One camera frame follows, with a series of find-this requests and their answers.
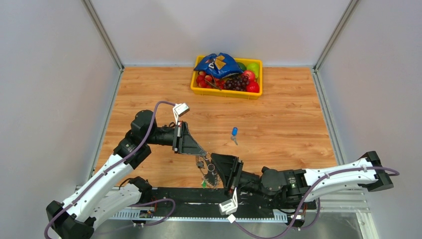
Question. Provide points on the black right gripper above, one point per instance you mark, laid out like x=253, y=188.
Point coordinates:
x=230, y=169

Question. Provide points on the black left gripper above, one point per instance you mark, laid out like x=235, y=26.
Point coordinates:
x=183, y=142

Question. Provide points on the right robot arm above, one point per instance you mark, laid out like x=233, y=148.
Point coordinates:
x=289, y=187

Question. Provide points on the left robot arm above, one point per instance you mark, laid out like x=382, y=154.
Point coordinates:
x=78, y=216

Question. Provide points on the silver key with blue tag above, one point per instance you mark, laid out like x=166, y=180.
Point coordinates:
x=234, y=134

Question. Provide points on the yellow plastic bin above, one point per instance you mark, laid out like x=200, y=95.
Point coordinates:
x=228, y=93

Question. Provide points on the red cherry cluster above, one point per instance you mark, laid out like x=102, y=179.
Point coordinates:
x=204, y=80

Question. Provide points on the purple grape bunch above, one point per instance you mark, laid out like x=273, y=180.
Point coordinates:
x=237, y=83

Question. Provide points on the red tomato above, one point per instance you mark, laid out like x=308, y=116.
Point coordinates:
x=253, y=87

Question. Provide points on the blue chips bag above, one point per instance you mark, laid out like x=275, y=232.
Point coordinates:
x=218, y=65

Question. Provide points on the red apple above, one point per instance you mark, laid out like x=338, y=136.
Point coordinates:
x=249, y=75

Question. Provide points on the dark green avocado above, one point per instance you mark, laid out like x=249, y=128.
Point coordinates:
x=241, y=66

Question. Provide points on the green apple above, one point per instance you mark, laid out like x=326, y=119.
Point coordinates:
x=255, y=68

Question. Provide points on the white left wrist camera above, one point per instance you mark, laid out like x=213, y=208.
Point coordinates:
x=179, y=110

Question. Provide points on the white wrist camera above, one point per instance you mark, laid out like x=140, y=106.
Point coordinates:
x=179, y=110
x=228, y=207

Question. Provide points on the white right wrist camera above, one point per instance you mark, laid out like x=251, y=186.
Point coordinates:
x=228, y=207

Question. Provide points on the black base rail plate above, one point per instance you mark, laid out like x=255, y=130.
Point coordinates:
x=203, y=203

